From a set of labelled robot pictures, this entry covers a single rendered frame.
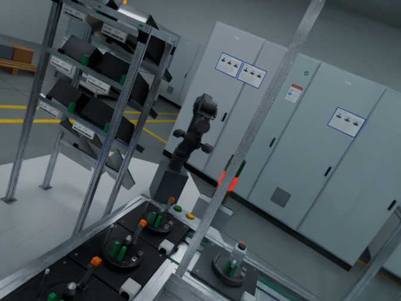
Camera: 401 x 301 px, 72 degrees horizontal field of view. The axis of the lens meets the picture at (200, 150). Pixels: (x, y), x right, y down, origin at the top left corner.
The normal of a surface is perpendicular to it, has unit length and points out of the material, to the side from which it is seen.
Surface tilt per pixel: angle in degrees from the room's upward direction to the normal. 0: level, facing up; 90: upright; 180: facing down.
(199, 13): 90
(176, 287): 90
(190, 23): 90
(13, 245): 0
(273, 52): 90
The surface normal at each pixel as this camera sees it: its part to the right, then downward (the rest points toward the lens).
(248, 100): -0.42, 0.10
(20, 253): 0.40, -0.87
